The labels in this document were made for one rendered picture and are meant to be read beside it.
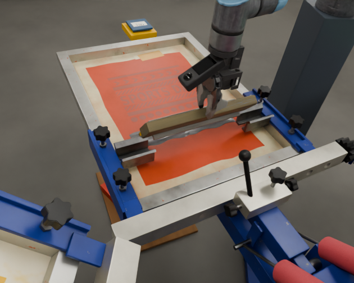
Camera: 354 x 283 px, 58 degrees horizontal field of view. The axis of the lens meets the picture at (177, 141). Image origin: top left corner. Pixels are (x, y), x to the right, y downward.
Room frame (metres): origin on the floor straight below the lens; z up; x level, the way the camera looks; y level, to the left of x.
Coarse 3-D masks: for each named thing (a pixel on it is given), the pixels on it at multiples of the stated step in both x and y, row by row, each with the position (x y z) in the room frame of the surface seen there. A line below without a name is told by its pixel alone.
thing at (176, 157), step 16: (112, 64) 1.08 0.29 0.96; (128, 64) 1.09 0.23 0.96; (96, 80) 0.96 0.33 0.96; (112, 96) 0.88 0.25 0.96; (112, 112) 0.79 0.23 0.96; (128, 128) 0.73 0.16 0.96; (160, 144) 0.67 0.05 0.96; (176, 144) 0.68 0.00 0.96; (192, 144) 0.69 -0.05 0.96; (160, 160) 0.61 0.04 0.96; (176, 160) 0.62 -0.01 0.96; (192, 160) 0.63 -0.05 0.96; (144, 176) 0.54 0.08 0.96; (160, 176) 0.55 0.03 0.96; (176, 176) 0.56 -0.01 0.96
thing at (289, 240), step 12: (264, 216) 0.41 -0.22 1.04; (276, 216) 0.41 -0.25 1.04; (264, 228) 0.38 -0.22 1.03; (276, 228) 0.38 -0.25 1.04; (288, 228) 0.39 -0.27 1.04; (264, 240) 0.37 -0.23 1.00; (276, 240) 0.35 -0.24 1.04; (288, 240) 0.36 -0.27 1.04; (300, 240) 0.36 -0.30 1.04; (276, 252) 0.34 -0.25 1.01; (288, 252) 0.33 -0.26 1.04; (300, 252) 0.33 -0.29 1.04
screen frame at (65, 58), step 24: (96, 48) 1.12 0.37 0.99; (120, 48) 1.16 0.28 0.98; (144, 48) 1.21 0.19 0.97; (192, 48) 1.25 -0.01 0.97; (72, 72) 0.94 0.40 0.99; (240, 96) 0.94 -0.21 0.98; (96, 120) 0.71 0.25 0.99; (288, 144) 0.72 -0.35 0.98; (240, 168) 0.59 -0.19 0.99; (168, 192) 0.48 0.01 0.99; (192, 192) 0.49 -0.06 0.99
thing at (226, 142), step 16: (144, 64) 1.11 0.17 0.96; (160, 64) 1.13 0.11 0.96; (176, 64) 1.14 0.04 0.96; (176, 112) 0.84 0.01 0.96; (224, 128) 0.79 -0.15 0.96; (240, 128) 0.80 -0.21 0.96; (208, 144) 0.70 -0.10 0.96; (224, 144) 0.71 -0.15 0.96; (240, 144) 0.72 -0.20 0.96; (256, 144) 0.73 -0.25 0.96; (208, 160) 0.64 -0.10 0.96
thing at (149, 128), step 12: (252, 96) 0.78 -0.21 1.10; (204, 108) 0.70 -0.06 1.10; (228, 108) 0.72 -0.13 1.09; (240, 108) 0.75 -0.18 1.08; (156, 120) 0.62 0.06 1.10; (168, 120) 0.63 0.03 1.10; (180, 120) 0.64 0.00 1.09; (192, 120) 0.66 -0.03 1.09; (204, 120) 0.71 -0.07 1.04; (144, 132) 0.61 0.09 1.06; (156, 132) 0.61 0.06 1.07
